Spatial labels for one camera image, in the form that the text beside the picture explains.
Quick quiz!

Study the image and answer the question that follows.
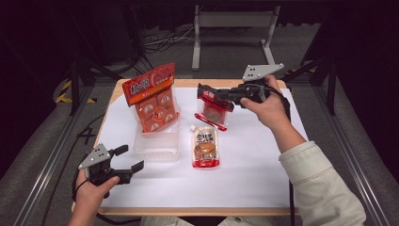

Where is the bundle of floor cables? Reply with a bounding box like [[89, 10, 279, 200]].
[[142, 25, 196, 54]]

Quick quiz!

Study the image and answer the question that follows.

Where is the white table mat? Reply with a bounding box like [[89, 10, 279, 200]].
[[99, 87, 310, 209]]

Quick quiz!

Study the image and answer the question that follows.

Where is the person's left hand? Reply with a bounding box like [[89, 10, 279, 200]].
[[72, 169, 121, 218]]

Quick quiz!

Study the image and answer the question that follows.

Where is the person's right hand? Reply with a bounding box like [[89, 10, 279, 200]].
[[239, 74, 292, 130]]

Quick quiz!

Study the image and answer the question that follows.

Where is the black floor cable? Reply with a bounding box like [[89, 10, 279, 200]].
[[40, 114, 106, 226]]

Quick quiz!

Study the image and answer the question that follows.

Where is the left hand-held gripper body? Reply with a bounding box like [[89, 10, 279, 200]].
[[77, 142, 135, 186]]

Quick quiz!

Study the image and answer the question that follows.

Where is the red and black sauce packet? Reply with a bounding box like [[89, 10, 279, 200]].
[[194, 82, 236, 133]]

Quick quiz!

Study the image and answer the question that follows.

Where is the spout pouch with red base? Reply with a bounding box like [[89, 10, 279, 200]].
[[190, 124, 221, 170]]

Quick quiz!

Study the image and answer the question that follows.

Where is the clear plastic container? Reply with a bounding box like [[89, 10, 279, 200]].
[[132, 105, 182, 163]]

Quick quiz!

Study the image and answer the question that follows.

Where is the white metal stand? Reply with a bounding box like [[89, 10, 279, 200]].
[[191, 4, 281, 72]]

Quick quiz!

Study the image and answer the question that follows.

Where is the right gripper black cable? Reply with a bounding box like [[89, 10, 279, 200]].
[[264, 85, 296, 226]]

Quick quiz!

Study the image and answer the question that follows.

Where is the black metal stand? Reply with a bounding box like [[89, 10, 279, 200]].
[[66, 0, 124, 116], [281, 46, 339, 116]]

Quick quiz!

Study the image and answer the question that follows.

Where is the narrow orange seasoning packet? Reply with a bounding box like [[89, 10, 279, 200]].
[[121, 62, 176, 107]]

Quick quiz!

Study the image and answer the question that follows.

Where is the aluminium rail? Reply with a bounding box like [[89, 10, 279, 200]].
[[11, 84, 96, 226], [313, 85, 391, 226]]

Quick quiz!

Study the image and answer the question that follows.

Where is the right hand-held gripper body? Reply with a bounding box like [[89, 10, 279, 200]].
[[232, 63, 285, 106]]

